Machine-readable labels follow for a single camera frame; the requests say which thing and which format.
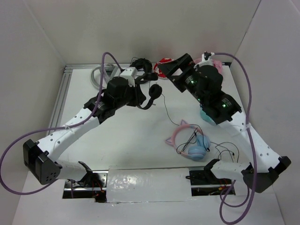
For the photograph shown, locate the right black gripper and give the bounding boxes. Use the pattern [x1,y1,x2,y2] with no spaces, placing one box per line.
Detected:
[157,53,207,105]

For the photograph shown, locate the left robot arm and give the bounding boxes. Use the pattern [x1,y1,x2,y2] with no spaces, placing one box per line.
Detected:
[23,75,146,187]

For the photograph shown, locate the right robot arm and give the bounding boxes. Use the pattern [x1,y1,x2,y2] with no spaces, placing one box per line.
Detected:
[158,52,291,193]

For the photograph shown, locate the purple cable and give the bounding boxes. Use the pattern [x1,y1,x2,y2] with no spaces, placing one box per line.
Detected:
[213,51,255,224]
[0,52,123,195]

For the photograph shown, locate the pink blue cat-ear headphones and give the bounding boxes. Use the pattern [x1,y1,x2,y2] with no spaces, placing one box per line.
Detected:
[165,120,211,162]

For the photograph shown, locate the black wrapped headphones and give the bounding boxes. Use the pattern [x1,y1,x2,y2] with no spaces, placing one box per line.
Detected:
[129,58,153,80]

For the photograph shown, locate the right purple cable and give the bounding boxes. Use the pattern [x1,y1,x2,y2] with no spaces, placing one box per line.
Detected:
[213,51,255,224]

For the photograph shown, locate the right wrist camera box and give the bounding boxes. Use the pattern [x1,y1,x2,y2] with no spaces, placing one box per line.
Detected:
[194,52,215,70]

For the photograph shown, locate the black wired headphones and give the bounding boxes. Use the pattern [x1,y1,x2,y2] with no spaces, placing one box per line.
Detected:
[134,72,240,163]

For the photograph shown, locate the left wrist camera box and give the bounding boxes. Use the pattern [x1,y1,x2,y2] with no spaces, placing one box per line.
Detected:
[120,67,138,87]

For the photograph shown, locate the teal headphones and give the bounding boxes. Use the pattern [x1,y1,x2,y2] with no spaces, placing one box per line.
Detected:
[200,108,217,126]

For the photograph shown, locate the grey white headphones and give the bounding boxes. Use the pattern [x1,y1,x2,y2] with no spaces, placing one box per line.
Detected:
[90,64,121,90]

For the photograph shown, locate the red white headphones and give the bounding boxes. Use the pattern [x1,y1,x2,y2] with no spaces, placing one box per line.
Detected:
[153,57,174,80]

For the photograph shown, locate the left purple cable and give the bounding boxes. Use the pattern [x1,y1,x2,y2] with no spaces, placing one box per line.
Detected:
[0,52,123,195]

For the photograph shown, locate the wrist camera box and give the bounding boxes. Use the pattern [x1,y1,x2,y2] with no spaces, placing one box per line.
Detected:
[194,52,215,70]
[120,67,138,87]

